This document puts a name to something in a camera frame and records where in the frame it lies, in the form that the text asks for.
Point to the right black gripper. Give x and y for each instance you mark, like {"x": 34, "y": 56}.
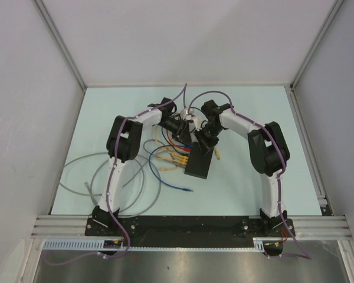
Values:
{"x": 205, "y": 145}

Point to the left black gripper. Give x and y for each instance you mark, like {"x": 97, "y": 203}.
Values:
{"x": 182, "y": 134}

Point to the black network switch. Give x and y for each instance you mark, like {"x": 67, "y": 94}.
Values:
{"x": 198, "y": 163}

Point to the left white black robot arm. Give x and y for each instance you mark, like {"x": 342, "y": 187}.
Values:
{"x": 123, "y": 145}

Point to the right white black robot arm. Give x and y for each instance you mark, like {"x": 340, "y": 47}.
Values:
{"x": 268, "y": 154}

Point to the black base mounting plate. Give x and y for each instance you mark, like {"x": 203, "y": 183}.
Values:
{"x": 247, "y": 226}

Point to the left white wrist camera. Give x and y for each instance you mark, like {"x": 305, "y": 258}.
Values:
{"x": 185, "y": 114}

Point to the white slotted cable duct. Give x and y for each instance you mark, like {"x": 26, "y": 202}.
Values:
{"x": 111, "y": 245}

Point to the aluminium frame rail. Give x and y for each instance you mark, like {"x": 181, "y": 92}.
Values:
{"x": 307, "y": 227}

